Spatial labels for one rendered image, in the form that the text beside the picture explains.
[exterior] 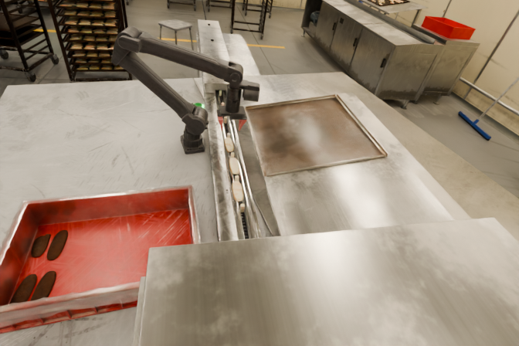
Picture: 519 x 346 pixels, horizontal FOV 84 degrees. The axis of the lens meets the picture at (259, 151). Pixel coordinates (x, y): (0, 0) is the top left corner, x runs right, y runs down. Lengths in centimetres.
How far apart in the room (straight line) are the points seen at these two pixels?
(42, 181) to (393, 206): 120
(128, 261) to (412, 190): 94
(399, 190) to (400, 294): 74
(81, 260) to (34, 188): 37
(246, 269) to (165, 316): 10
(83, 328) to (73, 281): 13
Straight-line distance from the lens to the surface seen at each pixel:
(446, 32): 443
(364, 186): 110
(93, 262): 97
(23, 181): 129
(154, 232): 99
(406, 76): 396
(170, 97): 118
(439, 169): 163
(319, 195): 103
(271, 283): 36
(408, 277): 43
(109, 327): 88
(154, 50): 111
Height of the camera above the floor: 161
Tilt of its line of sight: 37 degrees down
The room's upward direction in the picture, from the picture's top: 10 degrees clockwise
